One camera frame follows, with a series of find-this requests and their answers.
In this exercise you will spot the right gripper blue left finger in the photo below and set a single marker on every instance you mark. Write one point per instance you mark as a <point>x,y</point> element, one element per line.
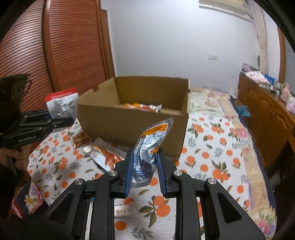
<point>130,159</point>

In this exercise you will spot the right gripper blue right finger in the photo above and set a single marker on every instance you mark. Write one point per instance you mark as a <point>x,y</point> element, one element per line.
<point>160,170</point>

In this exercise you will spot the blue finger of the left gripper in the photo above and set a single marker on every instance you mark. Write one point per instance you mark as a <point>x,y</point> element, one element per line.
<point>44,124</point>
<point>36,115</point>

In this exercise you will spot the silver orange snack pouch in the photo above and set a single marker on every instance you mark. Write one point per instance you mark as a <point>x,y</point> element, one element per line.
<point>145,151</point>

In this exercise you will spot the red white silver snack pouch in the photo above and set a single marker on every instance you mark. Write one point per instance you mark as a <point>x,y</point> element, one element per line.
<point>63,104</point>

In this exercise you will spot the white chicken feet snack pack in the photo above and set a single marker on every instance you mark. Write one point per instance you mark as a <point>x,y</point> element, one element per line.
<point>104,154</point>

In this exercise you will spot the gold foil snack packet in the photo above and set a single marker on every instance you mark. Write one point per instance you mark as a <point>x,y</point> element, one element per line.
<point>80,139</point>

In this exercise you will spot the white orange chicken claw pack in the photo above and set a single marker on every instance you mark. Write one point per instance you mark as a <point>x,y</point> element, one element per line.
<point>141,107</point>

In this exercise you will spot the small white pastry packet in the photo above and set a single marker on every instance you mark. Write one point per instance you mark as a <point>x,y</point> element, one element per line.
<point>122,211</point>

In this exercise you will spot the person's left hand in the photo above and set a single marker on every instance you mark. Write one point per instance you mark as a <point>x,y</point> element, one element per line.
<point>21,156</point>

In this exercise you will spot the orange print tablecloth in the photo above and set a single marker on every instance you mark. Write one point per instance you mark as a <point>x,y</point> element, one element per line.
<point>99,191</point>

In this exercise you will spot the brown cardboard box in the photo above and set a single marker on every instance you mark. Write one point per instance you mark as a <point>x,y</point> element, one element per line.
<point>99,116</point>

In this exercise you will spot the wooden louvered wardrobe door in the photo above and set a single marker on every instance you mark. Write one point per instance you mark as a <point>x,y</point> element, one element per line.
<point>59,45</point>

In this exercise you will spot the teal cloth on floor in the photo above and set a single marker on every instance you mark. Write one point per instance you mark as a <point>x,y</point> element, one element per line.
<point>243,111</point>

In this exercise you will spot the floral bed quilt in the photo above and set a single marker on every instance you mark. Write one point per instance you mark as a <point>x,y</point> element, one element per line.
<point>248,161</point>

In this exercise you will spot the wooden sideboard cabinet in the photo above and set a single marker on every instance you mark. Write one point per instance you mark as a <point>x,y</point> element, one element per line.
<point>270,124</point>

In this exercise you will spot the folded floral cloth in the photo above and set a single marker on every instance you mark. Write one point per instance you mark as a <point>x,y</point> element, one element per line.
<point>257,77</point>

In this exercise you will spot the pink bottle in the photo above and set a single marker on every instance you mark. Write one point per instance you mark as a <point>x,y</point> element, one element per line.
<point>285,93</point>

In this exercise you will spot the pink plastic bag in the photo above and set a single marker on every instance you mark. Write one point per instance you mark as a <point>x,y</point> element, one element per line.
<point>290,105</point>

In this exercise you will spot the white air conditioner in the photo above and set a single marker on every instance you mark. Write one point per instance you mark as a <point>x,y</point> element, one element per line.
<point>235,6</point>

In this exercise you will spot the beige curtain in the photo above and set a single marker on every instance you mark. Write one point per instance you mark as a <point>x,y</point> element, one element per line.
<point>262,37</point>

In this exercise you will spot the white wall switch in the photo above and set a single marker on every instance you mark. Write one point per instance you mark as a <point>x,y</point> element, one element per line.
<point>212,57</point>

